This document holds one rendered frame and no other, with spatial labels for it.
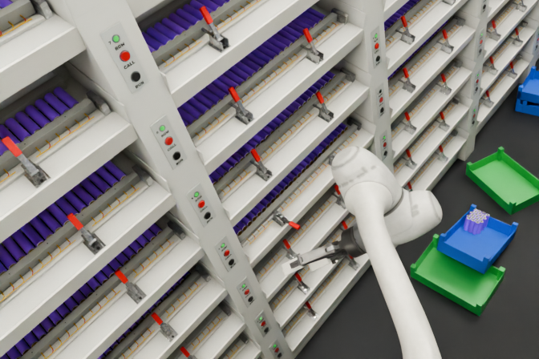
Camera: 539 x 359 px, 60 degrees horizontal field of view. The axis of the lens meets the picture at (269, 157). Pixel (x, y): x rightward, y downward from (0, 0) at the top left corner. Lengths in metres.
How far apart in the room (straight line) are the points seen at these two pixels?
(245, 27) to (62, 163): 0.47
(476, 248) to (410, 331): 1.26
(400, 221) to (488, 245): 1.11
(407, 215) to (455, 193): 1.31
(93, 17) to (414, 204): 0.76
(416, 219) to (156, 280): 0.62
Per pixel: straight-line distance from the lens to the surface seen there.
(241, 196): 1.21
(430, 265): 2.15
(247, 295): 1.41
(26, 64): 0.79
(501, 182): 2.47
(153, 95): 0.90
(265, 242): 1.36
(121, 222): 1.01
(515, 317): 2.09
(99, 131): 0.90
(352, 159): 1.02
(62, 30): 0.81
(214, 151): 1.06
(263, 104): 1.14
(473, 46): 2.12
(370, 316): 2.05
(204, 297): 1.32
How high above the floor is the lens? 1.83
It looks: 43 degrees down
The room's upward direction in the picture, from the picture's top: 18 degrees counter-clockwise
